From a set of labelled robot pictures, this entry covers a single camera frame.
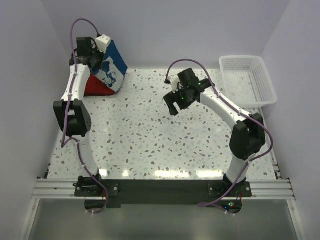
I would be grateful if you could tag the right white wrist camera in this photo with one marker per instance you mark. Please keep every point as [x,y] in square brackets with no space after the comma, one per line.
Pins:
[173,82]

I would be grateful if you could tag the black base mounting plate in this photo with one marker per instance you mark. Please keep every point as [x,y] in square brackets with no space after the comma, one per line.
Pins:
[117,192]

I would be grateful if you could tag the folded red t shirt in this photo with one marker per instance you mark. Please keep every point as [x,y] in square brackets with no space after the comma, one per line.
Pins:
[95,88]

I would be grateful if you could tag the aluminium frame rail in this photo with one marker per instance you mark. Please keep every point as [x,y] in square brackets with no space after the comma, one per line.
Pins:
[279,189]

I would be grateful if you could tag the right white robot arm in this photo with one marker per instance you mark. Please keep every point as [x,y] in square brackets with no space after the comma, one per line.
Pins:
[247,136]

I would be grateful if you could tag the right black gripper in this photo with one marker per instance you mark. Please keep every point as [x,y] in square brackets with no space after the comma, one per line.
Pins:
[171,98]

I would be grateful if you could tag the blue t shirt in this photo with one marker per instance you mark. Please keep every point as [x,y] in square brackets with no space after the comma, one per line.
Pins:
[113,68]

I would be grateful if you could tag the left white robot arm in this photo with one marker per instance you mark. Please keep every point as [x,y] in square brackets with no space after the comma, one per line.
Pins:
[74,119]

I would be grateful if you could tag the white plastic basket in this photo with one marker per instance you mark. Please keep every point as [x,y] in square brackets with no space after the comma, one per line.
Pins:
[247,81]

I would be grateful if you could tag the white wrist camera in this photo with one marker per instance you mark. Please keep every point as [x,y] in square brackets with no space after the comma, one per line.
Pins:
[173,82]
[102,43]

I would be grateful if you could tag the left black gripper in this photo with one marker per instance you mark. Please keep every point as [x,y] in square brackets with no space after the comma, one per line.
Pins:
[99,65]

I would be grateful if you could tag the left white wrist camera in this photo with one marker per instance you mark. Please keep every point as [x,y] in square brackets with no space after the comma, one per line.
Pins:
[102,43]

